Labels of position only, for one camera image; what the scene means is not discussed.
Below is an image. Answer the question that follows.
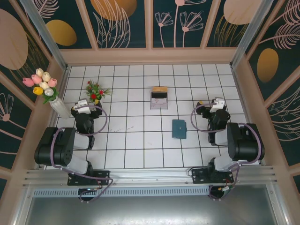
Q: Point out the white ribbed vase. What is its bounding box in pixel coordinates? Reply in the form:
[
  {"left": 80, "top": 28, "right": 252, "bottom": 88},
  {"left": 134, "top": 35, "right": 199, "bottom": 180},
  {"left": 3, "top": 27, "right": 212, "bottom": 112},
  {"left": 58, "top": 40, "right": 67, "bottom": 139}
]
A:
[{"left": 50, "top": 97, "right": 72, "bottom": 120}]

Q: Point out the slotted grey cable duct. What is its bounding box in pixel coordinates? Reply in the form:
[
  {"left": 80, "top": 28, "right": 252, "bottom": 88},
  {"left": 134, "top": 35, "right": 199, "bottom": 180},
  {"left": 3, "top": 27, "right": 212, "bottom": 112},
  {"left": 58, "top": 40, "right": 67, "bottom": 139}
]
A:
[{"left": 32, "top": 186, "right": 211, "bottom": 197}]

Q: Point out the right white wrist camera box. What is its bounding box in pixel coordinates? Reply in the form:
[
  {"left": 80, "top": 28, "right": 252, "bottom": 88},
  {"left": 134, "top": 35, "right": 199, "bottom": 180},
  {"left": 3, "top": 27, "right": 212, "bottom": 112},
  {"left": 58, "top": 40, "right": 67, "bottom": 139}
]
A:
[{"left": 210, "top": 98, "right": 225, "bottom": 113}]

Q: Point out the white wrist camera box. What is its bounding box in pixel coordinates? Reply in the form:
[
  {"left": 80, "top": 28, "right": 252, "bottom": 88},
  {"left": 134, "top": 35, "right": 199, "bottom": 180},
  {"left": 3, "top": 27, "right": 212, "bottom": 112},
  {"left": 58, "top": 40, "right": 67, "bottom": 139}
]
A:
[
  {"left": 71, "top": 99, "right": 94, "bottom": 113},
  {"left": 210, "top": 98, "right": 225, "bottom": 113}
]

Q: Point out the clear tiered card stand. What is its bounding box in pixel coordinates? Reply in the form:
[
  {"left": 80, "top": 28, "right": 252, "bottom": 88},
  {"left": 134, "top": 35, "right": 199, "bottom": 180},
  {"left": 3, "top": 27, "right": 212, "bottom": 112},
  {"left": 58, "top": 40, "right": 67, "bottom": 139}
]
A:
[{"left": 149, "top": 86, "right": 170, "bottom": 111}]

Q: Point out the grey metal panel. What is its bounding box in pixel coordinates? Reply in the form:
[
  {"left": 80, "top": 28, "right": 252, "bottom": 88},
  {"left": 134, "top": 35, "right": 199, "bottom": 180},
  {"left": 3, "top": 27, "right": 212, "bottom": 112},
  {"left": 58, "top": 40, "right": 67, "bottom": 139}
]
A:
[{"left": 22, "top": 184, "right": 285, "bottom": 225}]

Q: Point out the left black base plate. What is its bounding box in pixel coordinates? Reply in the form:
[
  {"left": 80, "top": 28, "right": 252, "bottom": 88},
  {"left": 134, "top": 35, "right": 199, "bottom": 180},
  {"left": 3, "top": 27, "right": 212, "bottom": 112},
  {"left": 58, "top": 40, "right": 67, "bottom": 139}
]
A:
[{"left": 67, "top": 170, "right": 111, "bottom": 186}]

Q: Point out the aluminium rail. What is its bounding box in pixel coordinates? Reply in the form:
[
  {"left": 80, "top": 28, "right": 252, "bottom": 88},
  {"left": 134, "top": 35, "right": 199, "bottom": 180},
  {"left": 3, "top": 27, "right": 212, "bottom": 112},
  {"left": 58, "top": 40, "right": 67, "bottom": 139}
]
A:
[{"left": 22, "top": 165, "right": 278, "bottom": 188}]

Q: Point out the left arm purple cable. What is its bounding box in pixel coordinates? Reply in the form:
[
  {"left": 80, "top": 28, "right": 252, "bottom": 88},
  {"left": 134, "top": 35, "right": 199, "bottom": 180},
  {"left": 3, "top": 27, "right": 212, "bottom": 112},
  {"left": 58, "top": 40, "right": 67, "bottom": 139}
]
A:
[{"left": 50, "top": 104, "right": 113, "bottom": 203}]

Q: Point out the aluminium frame post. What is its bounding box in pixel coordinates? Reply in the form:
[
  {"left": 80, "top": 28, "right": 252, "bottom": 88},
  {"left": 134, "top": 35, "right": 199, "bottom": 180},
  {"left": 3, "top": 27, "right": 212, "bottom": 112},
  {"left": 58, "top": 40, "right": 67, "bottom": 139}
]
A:
[
  {"left": 231, "top": 0, "right": 274, "bottom": 68},
  {"left": 20, "top": 0, "right": 68, "bottom": 68}
]

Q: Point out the teal card holder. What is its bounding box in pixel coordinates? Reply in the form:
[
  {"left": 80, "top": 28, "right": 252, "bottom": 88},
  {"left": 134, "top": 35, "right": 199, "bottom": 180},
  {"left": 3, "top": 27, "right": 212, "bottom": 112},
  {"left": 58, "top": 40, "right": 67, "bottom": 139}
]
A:
[{"left": 172, "top": 119, "right": 188, "bottom": 139}]

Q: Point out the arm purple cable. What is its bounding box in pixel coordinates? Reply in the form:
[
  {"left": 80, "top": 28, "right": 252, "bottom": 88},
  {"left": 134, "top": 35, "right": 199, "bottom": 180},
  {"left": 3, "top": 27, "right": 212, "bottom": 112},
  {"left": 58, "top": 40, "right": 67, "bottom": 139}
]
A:
[
  {"left": 191, "top": 103, "right": 263, "bottom": 202},
  {"left": 50, "top": 104, "right": 113, "bottom": 203}
]

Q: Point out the small red flower plant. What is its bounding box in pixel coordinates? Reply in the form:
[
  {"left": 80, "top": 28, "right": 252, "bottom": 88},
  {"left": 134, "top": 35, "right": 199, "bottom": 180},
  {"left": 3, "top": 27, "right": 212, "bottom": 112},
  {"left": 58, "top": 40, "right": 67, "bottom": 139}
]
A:
[{"left": 84, "top": 80, "right": 113, "bottom": 106}]

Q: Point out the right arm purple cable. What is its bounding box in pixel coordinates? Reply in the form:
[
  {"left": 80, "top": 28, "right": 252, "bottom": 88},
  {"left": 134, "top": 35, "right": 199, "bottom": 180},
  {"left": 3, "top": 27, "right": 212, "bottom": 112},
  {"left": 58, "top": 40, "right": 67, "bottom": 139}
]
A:
[{"left": 191, "top": 103, "right": 263, "bottom": 202}]

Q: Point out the pastel tulip bouquet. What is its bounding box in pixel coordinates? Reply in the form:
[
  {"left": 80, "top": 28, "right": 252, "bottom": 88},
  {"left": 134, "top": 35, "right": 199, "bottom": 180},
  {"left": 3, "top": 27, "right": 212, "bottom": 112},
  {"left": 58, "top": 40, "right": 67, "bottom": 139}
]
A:
[{"left": 22, "top": 67, "right": 59, "bottom": 105}]

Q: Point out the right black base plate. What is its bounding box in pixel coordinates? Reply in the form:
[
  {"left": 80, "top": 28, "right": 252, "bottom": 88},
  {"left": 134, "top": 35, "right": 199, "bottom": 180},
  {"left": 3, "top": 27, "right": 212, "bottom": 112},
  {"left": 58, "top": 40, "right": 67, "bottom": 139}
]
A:
[{"left": 191, "top": 167, "right": 235, "bottom": 185}]

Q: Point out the pink floral card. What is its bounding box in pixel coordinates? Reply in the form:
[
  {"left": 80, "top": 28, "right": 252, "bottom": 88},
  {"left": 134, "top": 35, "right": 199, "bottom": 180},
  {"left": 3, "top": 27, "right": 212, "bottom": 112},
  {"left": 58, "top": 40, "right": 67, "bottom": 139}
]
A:
[{"left": 151, "top": 97, "right": 168, "bottom": 109}]

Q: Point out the black card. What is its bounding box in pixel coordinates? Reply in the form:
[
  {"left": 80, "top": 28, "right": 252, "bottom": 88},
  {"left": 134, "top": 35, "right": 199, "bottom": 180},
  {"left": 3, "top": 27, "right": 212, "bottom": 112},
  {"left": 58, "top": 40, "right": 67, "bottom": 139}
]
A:
[{"left": 151, "top": 91, "right": 168, "bottom": 99}]

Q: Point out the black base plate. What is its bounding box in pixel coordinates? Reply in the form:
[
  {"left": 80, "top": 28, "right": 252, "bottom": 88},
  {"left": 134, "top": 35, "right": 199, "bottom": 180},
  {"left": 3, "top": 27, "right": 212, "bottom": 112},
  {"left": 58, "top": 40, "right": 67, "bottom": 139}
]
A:
[
  {"left": 191, "top": 167, "right": 235, "bottom": 185},
  {"left": 67, "top": 170, "right": 111, "bottom": 186}
]

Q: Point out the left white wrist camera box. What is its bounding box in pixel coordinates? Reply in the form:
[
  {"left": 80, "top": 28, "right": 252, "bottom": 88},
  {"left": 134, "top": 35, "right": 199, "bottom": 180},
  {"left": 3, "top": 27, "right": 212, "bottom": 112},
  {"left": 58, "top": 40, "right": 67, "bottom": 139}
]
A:
[{"left": 71, "top": 99, "right": 94, "bottom": 113}]

